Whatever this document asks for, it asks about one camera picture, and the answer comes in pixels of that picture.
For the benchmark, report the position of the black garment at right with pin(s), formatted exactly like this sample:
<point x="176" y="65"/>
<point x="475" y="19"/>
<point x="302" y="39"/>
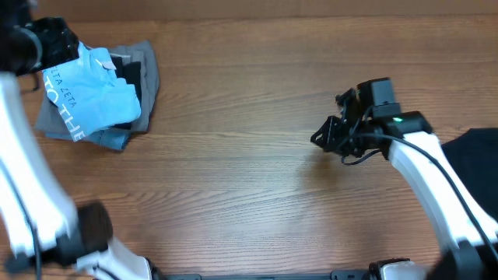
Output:
<point x="473" y="157"/>

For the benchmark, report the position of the light blue printed t-shirt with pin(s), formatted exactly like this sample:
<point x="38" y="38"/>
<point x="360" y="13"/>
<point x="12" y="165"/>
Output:
<point x="88" y="95"/>

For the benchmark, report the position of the grey folded garment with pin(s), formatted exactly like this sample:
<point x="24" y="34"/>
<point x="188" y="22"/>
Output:
<point x="48" y="119"/>

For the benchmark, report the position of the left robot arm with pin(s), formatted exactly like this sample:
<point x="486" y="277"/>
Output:
<point x="42" y="221"/>

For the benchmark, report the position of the folded blue jeans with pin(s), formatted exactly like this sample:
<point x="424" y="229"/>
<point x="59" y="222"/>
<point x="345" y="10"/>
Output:
<point x="111" y="138"/>

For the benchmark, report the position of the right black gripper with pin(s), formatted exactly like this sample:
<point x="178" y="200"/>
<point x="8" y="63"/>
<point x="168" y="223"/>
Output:
<point x="347" y="121"/>

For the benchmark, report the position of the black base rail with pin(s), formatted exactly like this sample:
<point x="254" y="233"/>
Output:
<point x="333" y="275"/>

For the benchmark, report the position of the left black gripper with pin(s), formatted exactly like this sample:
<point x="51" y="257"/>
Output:
<point x="62" y="41"/>

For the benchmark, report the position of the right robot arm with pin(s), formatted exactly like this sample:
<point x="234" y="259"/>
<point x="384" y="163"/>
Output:
<point x="467" y="236"/>

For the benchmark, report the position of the black folded shirt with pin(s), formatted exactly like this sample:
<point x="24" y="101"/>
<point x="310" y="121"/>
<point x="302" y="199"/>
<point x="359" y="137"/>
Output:
<point x="131" y="72"/>

